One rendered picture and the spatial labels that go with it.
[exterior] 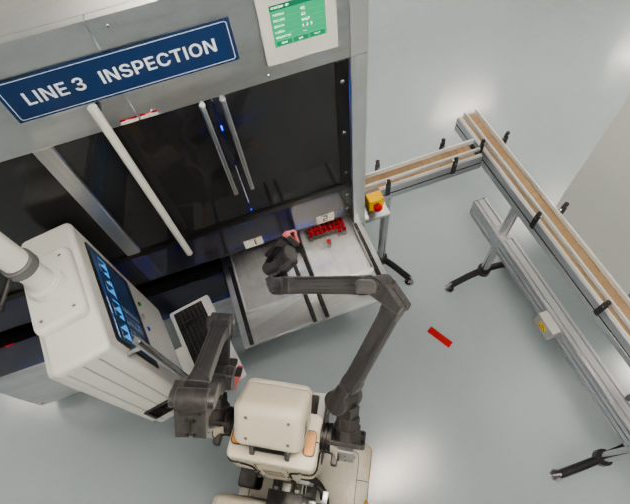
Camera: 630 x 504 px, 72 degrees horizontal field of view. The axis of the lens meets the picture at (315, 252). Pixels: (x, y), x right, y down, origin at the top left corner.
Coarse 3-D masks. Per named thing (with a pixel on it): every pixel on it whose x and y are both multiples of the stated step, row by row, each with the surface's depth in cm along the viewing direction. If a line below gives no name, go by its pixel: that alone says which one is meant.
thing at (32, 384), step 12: (228, 300) 231; (228, 312) 242; (168, 324) 230; (24, 372) 221; (36, 372) 225; (0, 384) 223; (12, 384) 227; (24, 384) 231; (36, 384) 236; (48, 384) 240; (60, 384) 245; (12, 396) 238; (24, 396) 243; (36, 396) 248; (48, 396) 253; (60, 396) 258
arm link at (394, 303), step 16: (384, 288) 121; (400, 288) 126; (384, 304) 121; (400, 304) 120; (384, 320) 123; (368, 336) 127; (384, 336) 124; (368, 352) 127; (352, 368) 131; (368, 368) 129; (352, 384) 130; (336, 400) 131
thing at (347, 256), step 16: (352, 224) 207; (304, 240) 209; (320, 240) 208; (336, 240) 207; (352, 240) 207; (320, 256) 204; (336, 256) 203; (352, 256) 202; (368, 256) 198; (320, 272) 200; (336, 272) 199; (352, 272) 198
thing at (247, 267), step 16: (272, 240) 211; (240, 256) 208; (256, 256) 207; (240, 272) 203; (256, 272) 202; (288, 272) 201; (240, 288) 199; (256, 288) 198; (256, 304) 194; (272, 304) 192
